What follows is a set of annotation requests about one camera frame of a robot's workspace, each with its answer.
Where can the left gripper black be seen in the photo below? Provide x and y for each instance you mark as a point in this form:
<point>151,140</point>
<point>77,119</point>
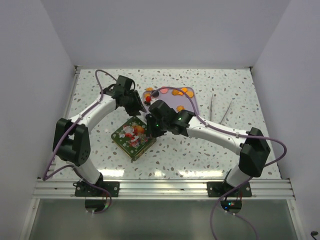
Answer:
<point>138,106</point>

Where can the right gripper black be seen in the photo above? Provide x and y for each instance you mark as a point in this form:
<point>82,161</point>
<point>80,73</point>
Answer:
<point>151,132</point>

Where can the gold tin lid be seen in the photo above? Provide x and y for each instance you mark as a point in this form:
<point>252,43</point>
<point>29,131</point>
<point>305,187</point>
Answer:
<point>132,138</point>

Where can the metal serving tongs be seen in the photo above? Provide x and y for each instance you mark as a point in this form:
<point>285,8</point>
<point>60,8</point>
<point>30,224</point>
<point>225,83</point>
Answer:
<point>219,111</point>

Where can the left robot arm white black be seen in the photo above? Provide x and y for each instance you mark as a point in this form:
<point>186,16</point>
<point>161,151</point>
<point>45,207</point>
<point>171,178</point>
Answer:
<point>72,136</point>

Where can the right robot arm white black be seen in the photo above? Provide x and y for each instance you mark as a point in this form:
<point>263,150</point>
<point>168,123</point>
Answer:
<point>251,146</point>

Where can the black round cookie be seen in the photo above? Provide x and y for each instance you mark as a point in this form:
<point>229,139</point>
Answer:
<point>155,93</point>

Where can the swirl cookie tray right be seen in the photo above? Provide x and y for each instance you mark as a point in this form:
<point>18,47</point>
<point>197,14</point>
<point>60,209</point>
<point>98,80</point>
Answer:
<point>180,108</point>

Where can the pink round cookie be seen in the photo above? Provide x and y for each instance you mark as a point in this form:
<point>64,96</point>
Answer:
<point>164,90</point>

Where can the brown round cookie top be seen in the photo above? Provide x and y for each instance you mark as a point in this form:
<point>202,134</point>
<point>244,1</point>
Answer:
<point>177,93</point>

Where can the lavender plastic tray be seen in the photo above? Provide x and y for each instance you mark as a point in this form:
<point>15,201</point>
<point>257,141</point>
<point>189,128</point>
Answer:
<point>173,100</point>

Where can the round orange cookie right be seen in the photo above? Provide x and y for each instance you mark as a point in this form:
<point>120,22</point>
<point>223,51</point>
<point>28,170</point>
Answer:
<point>190,94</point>

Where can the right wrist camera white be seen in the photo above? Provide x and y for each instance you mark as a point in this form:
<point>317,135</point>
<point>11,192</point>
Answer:
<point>148,100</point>

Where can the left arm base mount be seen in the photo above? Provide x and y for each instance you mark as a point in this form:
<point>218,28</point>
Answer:
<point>99,196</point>

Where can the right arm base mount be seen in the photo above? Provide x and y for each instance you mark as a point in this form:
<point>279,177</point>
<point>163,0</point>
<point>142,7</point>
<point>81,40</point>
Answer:
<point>230,199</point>

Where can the aluminium front rail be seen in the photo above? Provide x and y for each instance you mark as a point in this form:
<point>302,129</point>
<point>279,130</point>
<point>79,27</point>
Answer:
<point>141,181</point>

